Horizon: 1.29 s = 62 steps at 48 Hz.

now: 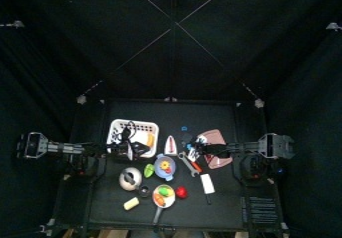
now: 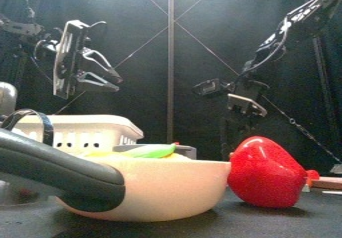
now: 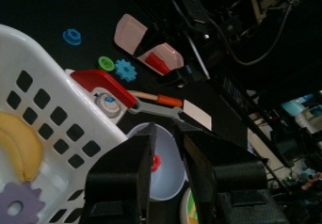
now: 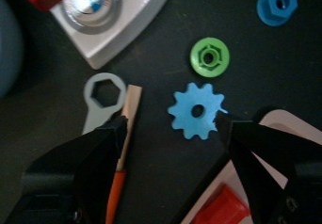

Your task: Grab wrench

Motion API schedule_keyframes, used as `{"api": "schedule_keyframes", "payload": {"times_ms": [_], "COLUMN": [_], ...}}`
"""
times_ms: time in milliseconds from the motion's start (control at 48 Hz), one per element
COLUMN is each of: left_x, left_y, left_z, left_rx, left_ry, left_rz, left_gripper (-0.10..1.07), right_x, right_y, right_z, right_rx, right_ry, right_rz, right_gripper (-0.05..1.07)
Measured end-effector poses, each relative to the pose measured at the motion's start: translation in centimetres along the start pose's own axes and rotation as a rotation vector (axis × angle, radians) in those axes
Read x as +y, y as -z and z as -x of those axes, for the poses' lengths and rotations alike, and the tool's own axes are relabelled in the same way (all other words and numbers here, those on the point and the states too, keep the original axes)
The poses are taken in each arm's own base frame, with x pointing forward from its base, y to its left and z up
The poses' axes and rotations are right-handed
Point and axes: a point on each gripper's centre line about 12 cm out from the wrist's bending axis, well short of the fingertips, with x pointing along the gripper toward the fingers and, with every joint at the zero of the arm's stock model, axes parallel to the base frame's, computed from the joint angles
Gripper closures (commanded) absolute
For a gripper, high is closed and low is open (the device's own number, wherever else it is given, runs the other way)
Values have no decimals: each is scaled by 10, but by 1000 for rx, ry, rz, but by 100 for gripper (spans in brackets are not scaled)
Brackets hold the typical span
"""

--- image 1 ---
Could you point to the white red toy iron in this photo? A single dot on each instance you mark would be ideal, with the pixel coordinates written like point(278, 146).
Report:
point(170, 146)

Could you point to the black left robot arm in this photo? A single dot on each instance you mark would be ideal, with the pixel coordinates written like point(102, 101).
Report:
point(53, 147)

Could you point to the silver frame bracket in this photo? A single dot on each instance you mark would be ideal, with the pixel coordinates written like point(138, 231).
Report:
point(259, 103)
point(16, 24)
point(170, 99)
point(333, 26)
point(80, 99)

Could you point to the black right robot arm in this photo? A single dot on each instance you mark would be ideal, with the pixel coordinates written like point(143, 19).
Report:
point(267, 146)

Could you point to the silver toy kettle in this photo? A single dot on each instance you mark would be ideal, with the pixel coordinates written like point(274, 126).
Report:
point(130, 179)

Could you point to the green toy vegetable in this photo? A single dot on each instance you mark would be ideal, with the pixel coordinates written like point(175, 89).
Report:
point(166, 191)

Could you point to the yellow toy butter block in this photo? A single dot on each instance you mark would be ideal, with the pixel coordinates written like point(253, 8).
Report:
point(131, 203)

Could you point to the grey toy frying pan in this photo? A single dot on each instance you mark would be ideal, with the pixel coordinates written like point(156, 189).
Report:
point(163, 197)

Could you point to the orange toy food piece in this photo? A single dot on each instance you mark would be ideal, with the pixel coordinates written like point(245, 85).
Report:
point(159, 200)

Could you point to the white plastic basket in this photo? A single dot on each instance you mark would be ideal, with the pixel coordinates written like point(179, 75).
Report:
point(138, 128)

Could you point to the white black striped toy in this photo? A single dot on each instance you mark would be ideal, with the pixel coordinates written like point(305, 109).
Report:
point(192, 155)

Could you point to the red toy tomato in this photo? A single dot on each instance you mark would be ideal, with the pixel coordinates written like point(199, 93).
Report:
point(180, 192)

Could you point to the small black cup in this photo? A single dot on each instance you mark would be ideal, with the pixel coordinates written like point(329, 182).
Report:
point(143, 191)

